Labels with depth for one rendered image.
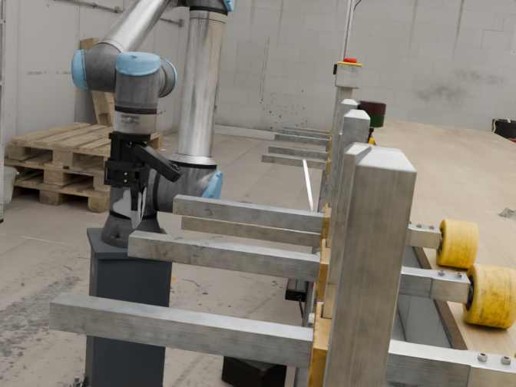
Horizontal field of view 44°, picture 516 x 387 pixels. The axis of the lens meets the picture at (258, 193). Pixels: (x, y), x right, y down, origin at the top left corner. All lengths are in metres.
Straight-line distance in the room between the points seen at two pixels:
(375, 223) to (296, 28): 8.83
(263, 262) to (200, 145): 1.10
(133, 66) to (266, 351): 0.85
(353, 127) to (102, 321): 0.42
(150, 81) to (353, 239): 1.03
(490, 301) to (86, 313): 0.50
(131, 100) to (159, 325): 0.78
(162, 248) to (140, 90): 0.54
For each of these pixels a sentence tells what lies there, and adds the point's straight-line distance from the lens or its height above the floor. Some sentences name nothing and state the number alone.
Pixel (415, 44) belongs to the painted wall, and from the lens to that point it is 9.12.
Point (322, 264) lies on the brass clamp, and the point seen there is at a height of 0.97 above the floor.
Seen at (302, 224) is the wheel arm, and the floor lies 0.94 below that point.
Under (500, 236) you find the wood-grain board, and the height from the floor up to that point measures 0.90.
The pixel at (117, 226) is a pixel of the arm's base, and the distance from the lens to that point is 2.03.
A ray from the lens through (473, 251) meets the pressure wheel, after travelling 1.12.
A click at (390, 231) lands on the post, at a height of 1.13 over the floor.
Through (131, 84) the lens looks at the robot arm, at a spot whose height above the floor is 1.13.
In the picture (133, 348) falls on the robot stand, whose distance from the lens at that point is 2.12.
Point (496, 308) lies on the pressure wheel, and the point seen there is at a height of 0.94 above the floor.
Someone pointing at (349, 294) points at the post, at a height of 1.09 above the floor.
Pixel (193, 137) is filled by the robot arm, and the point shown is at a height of 0.95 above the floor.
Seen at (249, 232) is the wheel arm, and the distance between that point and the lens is 1.39.
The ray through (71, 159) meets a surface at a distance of 4.72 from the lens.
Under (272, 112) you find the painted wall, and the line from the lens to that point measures 9.24.
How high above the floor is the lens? 1.23
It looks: 12 degrees down
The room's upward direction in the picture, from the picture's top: 6 degrees clockwise
